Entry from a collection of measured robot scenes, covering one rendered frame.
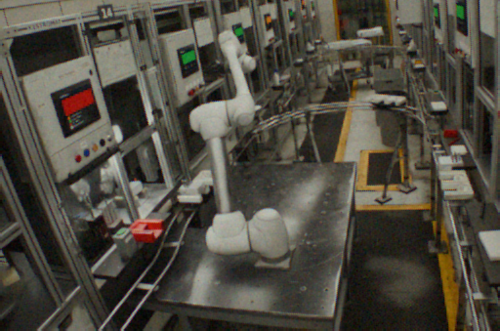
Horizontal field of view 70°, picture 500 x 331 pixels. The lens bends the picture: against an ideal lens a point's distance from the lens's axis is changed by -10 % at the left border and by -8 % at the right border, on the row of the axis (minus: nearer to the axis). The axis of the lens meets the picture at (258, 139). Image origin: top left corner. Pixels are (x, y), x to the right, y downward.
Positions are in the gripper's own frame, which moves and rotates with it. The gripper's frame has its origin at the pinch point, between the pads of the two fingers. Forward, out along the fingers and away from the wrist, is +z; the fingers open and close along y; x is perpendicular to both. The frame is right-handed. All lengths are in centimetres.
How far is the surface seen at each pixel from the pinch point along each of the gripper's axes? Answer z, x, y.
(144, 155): 19, -64, 23
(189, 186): -13, -64, 44
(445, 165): -143, 1, 74
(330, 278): -110, -84, 73
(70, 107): -31, -105, -40
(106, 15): -16, -56, -64
